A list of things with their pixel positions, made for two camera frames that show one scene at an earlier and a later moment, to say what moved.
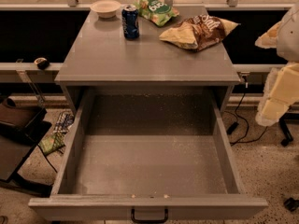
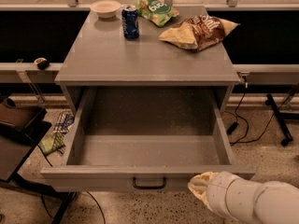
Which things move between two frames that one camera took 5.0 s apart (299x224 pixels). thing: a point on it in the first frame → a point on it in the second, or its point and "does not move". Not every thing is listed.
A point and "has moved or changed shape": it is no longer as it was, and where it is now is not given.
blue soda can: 130,18 does not move
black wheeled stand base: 289,117 does not move
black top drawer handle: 154,221 → 149,187
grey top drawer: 149,147 has moved or changed shape
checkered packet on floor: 64,122 does not move
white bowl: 106,8 does not move
